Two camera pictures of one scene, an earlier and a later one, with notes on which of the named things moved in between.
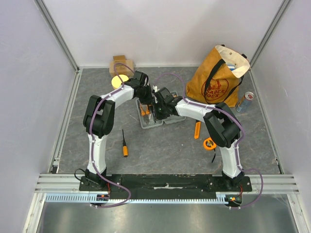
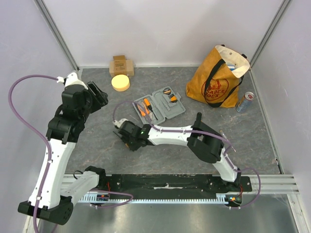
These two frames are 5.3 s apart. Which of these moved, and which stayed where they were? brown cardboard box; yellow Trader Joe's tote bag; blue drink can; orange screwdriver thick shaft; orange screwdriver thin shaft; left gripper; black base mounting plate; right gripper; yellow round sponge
Moved: right gripper; left gripper; orange screwdriver thick shaft; orange screwdriver thin shaft
Stayed: brown cardboard box; blue drink can; yellow Trader Joe's tote bag; black base mounting plate; yellow round sponge
